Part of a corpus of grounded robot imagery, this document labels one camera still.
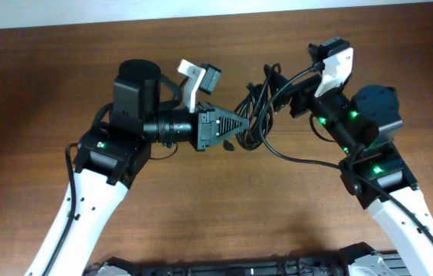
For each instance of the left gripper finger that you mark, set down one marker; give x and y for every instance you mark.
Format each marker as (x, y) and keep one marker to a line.
(228, 145)
(227, 124)

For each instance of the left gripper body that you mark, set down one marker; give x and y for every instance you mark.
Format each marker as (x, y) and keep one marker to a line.
(204, 113)

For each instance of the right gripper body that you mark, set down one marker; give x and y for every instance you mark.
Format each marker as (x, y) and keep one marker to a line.
(307, 99)

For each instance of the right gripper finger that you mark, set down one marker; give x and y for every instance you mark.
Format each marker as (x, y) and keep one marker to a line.
(280, 100)
(276, 79)

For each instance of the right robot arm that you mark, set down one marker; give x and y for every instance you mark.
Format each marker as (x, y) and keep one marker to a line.
(373, 170)

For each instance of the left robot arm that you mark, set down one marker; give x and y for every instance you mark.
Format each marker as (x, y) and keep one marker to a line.
(147, 108)

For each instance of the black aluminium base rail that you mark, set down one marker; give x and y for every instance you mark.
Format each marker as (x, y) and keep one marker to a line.
(356, 259)

